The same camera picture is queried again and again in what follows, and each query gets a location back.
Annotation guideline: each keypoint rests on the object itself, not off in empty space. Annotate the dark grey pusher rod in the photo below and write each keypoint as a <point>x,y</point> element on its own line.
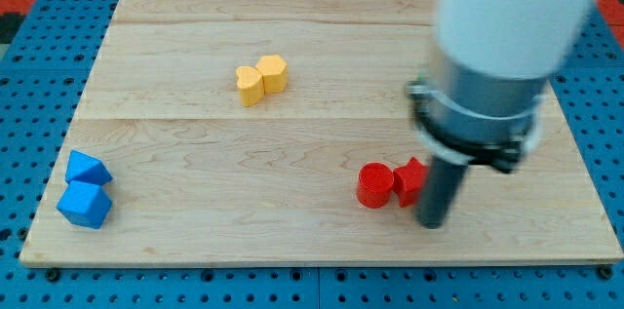
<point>441,185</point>

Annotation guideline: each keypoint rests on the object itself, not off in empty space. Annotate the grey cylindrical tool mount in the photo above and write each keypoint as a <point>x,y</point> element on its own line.
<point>468,117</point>

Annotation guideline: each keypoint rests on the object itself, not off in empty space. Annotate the red star block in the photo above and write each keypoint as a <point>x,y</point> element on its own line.
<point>409,181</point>

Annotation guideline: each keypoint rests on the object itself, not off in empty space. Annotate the red cylinder block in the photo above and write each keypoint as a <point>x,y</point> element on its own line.
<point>375,184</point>

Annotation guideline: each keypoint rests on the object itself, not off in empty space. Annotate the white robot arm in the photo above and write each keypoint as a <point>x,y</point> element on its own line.
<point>523,38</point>

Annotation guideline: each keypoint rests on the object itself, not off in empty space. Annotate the yellow hexagon block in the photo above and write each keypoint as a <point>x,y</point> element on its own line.
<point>275,73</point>

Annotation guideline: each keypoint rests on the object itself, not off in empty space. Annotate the yellow heart block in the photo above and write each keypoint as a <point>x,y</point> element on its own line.
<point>249,85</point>

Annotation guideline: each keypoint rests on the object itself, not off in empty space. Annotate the wooden board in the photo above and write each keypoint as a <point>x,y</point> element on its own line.
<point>201,181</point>

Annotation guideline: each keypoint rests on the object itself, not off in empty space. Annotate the blue cube block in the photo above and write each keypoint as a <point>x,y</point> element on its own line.
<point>84,204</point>

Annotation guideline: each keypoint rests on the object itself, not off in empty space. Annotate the blue triangular block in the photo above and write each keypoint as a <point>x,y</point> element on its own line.
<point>85,168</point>

